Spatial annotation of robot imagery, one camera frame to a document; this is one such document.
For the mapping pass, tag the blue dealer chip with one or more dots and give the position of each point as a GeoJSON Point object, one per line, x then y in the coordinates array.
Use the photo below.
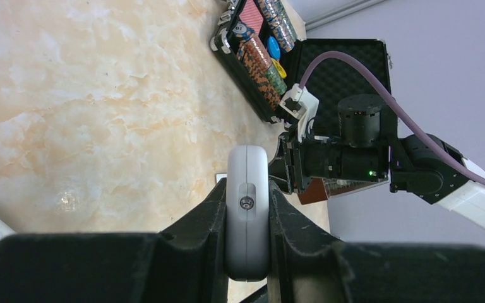
{"type": "Point", "coordinates": [273, 48]}

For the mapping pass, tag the yellow dealer chip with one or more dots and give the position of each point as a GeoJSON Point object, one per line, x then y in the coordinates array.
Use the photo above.
{"type": "Point", "coordinates": [280, 69]}

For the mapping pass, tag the orange black chip row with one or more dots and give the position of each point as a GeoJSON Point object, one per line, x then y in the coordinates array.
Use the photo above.
{"type": "Point", "coordinates": [256, 72]}

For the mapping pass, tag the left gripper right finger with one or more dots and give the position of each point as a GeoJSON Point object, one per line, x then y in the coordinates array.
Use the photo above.
{"type": "Point", "coordinates": [307, 264]}

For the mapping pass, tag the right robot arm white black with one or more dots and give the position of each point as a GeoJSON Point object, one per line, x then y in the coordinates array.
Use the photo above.
{"type": "Point", "coordinates": [368, 151]}

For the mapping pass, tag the pink card deck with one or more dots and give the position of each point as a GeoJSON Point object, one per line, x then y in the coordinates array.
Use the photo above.
{"type": "Point", "coordinates": [251, 16]}

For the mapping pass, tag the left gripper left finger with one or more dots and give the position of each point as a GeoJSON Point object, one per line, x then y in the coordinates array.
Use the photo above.
{"type": "Point", "coordinates": [182, 263]}

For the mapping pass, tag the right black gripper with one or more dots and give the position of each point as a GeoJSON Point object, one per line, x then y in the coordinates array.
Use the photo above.
{"type": "Point", "coordinates": [285, 168]}

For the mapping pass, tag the green chip stack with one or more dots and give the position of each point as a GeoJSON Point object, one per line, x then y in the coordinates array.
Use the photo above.
{"type": "Point", "coordinates": [273, 76]}

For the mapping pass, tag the black poker chip case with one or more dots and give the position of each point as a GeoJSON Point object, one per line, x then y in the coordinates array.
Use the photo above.
{"type": "Point", "coordinates": [330, 82]}

